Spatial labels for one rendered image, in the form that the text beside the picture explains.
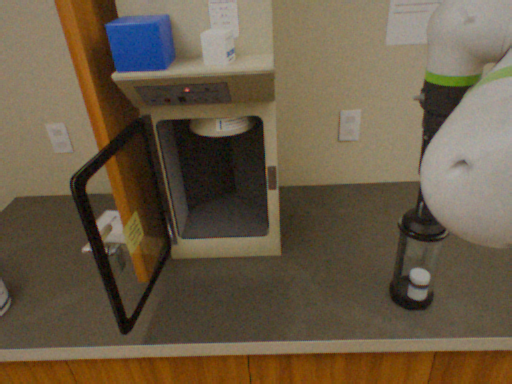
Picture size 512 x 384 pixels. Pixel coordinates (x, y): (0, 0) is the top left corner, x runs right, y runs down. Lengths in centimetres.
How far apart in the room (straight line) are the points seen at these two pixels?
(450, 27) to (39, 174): 146
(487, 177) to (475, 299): 83
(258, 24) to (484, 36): 43
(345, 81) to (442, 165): 107
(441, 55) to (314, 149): 79
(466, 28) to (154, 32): 54
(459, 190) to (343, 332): 69
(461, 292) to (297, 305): 41
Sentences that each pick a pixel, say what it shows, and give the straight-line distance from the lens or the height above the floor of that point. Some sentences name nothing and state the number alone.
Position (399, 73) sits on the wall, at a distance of 144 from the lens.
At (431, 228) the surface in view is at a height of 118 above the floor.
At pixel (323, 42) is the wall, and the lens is 136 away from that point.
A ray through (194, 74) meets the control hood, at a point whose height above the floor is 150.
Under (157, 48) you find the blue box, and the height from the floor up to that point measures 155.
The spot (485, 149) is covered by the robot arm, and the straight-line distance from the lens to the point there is 34.
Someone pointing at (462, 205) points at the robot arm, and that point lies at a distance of 35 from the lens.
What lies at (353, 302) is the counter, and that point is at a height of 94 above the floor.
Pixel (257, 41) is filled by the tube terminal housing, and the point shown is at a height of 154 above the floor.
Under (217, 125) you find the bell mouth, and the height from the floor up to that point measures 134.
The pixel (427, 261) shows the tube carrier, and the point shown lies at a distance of 97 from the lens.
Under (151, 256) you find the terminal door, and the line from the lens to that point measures 105.
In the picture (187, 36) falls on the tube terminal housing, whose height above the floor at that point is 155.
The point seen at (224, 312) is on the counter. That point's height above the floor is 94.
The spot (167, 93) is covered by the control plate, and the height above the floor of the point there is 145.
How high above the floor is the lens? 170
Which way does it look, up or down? 31 degrees down
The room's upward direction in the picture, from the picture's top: 4 degrees counter-clockwise
